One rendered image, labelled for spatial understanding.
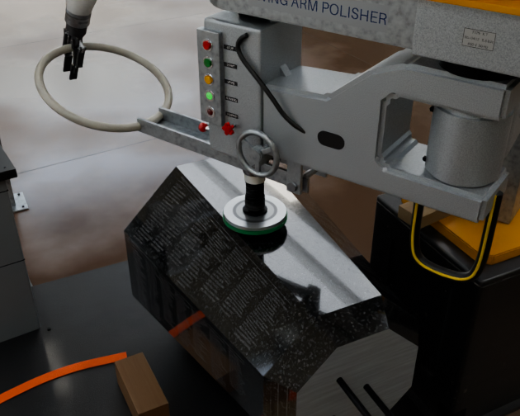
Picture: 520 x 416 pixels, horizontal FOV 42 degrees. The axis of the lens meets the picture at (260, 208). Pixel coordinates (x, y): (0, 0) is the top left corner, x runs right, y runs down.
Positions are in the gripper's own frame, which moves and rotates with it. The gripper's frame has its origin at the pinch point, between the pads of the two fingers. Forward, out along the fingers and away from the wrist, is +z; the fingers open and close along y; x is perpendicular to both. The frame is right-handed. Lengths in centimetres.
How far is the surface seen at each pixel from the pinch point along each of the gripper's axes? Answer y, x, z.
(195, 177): 59, 23, 12
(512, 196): 140, 89, -34
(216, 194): 72, 21, 7
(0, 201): 16, -32, 47
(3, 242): 22, -33, 65
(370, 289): 140, 22, -20
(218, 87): 76, 1, -49
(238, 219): 94, 11, -6
